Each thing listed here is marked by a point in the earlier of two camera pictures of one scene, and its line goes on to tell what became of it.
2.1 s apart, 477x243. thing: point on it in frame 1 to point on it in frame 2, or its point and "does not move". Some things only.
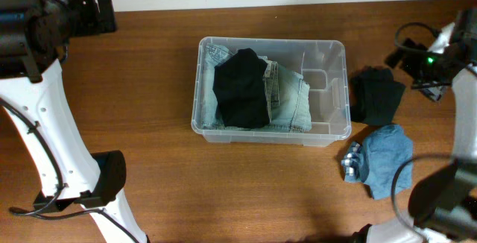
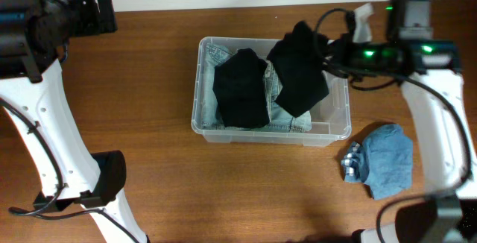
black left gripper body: [83, 17] does not move
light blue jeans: [288, 95] does not move
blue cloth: [384, 160] does not move
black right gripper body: [422, 68] to [362, 57]
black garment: [238, 84] does not move
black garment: [374, 95] to [299, 60]
